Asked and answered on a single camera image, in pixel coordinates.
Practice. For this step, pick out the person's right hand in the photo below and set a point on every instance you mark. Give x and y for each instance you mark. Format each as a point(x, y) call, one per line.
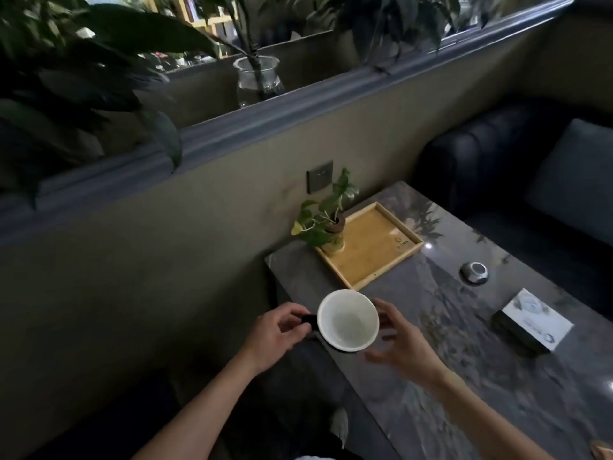
point(412, 352)

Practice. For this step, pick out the person's left hand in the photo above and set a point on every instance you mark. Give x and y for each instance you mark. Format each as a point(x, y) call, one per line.
point(268, 337)

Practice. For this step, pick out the person's left thumb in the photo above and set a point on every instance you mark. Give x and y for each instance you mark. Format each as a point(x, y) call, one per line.
point(299, 331)

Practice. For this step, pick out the person's right thumb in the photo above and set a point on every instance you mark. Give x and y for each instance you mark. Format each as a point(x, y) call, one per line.
point(387, 313)

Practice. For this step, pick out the black mug with white inside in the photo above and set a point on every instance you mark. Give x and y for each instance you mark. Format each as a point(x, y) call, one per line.
point(348, 321)

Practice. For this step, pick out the person's right forearm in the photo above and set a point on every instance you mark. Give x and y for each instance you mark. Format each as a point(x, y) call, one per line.
point(483, 419)

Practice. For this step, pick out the person's left forearm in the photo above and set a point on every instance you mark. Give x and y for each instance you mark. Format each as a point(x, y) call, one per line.
point(201, 411)

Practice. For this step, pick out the wooden tray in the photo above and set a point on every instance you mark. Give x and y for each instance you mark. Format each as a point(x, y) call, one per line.
point(371, 244)

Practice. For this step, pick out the round silver ashtray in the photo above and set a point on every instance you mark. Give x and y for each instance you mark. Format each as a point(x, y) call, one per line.
point(474, 273)

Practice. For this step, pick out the small green plant in vase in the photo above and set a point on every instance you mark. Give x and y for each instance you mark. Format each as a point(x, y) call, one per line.
point(323, 225)

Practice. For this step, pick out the white and black box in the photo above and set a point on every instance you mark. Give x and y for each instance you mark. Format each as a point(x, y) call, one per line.
point(534, 320)

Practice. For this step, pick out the black leather sofa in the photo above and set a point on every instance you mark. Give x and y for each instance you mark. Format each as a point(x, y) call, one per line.
point(483, 158)

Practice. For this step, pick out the grey cushion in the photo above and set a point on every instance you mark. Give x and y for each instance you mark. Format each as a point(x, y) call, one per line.
point(574, 181)

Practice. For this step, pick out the clear glass vase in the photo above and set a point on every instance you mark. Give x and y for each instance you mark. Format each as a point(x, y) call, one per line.
point(256, 83)

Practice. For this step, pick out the leafy plant with hanging leaves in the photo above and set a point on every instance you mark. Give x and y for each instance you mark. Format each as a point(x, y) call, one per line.
point(383, 23)

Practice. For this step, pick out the tall plant stem in vase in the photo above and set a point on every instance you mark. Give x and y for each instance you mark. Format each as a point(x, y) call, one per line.
point(249, 28)

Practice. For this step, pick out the yellow wooden shelf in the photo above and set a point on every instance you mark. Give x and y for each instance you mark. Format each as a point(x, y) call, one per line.
point(210, 16)

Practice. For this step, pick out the large dark leafy plant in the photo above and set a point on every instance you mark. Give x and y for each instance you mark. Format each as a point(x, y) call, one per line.
point(72, 76)

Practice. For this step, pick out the grey wall socket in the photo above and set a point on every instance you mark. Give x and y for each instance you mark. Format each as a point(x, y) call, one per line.
point(320, 177)

